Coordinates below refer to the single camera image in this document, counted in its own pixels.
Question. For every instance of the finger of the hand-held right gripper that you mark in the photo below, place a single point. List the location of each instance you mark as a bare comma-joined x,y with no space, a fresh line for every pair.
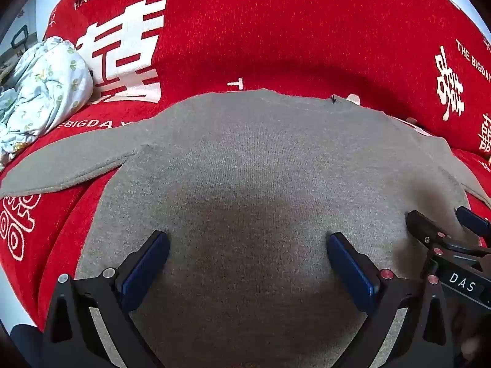
473,222
420,226

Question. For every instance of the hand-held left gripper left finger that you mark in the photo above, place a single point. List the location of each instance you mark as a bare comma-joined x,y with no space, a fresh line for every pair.
147,264

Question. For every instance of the person's left trouser leg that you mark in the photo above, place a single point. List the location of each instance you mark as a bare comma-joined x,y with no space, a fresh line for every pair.
27,347

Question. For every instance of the light blue floral blanket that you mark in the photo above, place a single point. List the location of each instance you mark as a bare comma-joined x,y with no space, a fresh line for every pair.
42,88

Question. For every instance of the red wedding sofa cover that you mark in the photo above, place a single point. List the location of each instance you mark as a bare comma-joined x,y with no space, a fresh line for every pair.
268,27

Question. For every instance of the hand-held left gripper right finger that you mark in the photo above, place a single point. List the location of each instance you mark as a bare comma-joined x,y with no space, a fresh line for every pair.
353,272

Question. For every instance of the black chair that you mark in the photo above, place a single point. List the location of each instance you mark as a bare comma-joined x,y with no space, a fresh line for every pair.
19,38

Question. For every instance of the grey knit sweater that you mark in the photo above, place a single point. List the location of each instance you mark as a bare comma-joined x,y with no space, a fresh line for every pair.
249,161

